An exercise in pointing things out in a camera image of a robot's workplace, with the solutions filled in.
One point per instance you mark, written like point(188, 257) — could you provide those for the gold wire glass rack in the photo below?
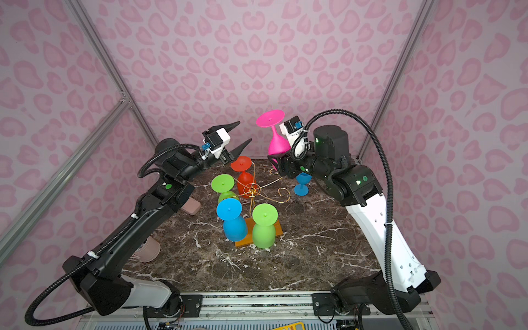
point(284, 195)

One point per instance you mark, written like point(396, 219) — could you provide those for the magenta wine glass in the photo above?
point(278, 144)

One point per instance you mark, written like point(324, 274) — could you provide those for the blue wine glass front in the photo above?
point(235, 227)

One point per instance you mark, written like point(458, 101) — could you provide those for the green wine glass front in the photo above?
point(264, 232)

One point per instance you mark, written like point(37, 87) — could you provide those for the green wine glass back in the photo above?
point(223, 185)

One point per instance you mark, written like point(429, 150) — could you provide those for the yellow plastic object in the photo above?
point(293, 326)

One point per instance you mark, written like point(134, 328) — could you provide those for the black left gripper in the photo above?
point(233, 155)

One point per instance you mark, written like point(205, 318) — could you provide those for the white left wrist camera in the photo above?
point(214, 141)

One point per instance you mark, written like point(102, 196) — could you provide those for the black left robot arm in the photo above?
point(100, 281)

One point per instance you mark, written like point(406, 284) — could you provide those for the red wine glass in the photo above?
point(246, 183)

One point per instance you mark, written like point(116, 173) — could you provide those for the pink rectangular case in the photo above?
point(191, 207)

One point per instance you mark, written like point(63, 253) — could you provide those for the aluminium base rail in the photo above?
point(249, 310)

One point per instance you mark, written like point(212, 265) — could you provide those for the green wine glass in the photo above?
point(223, 185)
point(264, 232)

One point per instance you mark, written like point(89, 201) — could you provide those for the blue wine glass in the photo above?
point(302, 189)
point(235, 227)

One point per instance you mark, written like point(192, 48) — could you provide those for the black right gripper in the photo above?
point(286, 160)

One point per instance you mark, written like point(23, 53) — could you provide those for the pink pen cup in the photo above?
point(148, 251)

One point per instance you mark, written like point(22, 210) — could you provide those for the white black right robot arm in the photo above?
point(403, 278)

